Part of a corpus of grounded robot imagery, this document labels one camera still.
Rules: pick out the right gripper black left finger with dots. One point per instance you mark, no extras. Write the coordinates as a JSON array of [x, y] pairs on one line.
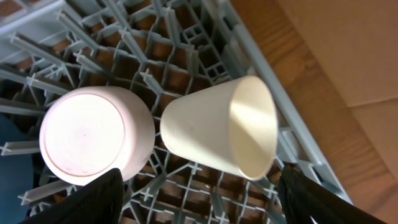
[[100, 201]]

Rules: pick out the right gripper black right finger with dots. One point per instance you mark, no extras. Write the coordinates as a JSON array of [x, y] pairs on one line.
[[304, 201]]

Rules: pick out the pink plastic bowl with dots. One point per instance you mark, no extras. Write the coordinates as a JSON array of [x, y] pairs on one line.
[[94, 129]]

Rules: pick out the cream plastic cup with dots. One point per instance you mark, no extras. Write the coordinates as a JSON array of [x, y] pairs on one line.
[[232, 127]]

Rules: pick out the grey plastic dishwasher rack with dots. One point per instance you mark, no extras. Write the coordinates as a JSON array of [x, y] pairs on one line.
[[159, 50]]

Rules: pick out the brown cardboard sheet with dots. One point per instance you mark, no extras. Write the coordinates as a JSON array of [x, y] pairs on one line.
[[356, 43]]

